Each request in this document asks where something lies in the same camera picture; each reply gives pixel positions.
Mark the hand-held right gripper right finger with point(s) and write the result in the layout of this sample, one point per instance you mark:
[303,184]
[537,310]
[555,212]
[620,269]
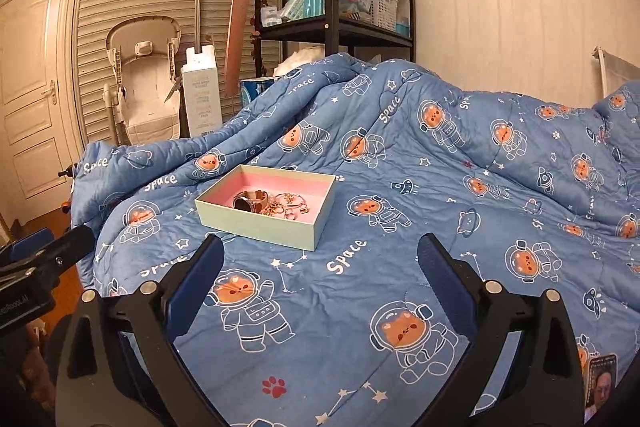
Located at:
[440,287]

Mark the cream panelled door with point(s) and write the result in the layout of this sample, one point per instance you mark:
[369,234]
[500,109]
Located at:
[35,57]

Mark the tall white carton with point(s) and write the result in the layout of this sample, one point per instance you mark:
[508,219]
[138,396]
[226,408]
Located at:
[200,92]

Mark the blue astronaut bear printed blanket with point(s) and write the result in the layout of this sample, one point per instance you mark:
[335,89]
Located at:
[450,232]

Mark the smartphone with lit screen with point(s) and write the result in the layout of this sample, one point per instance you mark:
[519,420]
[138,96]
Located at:
[600,387]

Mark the white fluffy cloth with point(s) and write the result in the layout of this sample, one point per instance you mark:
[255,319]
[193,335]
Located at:
[300,59]

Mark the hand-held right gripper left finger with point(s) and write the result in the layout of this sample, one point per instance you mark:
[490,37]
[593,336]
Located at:
[192,297]

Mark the pale green box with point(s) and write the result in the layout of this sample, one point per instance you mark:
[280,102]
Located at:
[260,229]

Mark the white plastic basket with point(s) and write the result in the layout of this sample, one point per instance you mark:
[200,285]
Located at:
[384,9]

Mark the white baby chair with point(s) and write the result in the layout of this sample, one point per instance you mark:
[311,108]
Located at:
[145,87]

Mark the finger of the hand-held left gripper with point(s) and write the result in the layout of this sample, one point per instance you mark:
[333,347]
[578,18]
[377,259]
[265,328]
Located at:
[60,252]
[30,243]

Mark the silver bangle with charms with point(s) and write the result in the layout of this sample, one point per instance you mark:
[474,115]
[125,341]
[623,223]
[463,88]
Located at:
[289,198]

